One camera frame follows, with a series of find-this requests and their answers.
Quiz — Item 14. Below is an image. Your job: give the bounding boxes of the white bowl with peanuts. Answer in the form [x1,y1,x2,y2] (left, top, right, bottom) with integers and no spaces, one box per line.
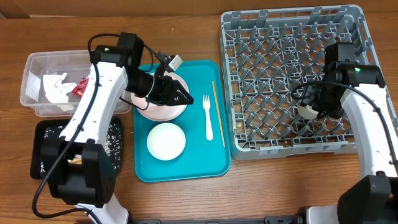
[147,123,187,161]

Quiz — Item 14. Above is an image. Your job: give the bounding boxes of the white plastic fork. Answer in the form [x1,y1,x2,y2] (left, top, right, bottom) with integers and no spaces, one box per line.
[203,95,213,141]

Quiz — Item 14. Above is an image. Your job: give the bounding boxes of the clear plastic bin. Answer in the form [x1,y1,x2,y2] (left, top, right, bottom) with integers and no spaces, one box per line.
[20,50,131,117]

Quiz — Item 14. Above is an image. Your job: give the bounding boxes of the teal plastic tray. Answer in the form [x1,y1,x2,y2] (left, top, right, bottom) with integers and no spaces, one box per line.
[134,60,231,182]

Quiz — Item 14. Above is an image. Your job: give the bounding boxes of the white tissue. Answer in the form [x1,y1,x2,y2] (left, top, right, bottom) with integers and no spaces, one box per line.
[42,72,77,103]

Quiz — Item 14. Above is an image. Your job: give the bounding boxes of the wooden chopstick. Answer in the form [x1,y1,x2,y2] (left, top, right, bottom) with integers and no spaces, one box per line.
[212,81,225,147]

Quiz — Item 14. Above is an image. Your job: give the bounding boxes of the grey dishwasher rack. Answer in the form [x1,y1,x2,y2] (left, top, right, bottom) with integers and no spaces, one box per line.
[220,5,379,160]

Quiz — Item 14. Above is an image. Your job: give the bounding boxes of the red snack wrapper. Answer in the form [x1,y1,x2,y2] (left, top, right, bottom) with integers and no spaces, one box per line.
[72,75,90,98]

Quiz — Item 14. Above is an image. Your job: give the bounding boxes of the black tray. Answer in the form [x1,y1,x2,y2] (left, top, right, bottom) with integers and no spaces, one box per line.
[30,116,121,179]

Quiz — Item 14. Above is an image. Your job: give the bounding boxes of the large pink plate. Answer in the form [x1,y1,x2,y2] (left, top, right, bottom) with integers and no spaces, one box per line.
[136,72,189,121]

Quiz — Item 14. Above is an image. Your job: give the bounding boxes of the spilled rice and peanuts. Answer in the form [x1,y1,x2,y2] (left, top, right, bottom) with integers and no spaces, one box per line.
[35,118,123,174]

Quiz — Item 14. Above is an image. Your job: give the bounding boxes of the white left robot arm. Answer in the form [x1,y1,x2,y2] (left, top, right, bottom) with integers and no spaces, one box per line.
[41,32,194,223]

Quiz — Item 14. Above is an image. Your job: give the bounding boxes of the white cup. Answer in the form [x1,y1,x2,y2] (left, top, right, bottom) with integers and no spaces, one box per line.
[297,105,318,119]

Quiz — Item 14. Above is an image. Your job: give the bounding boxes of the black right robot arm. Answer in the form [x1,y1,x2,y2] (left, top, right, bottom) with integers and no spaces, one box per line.
[290,42,397,224]

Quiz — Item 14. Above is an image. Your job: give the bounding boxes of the small pink plate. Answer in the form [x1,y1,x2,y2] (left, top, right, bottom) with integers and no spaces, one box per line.
[131,93,149,110]

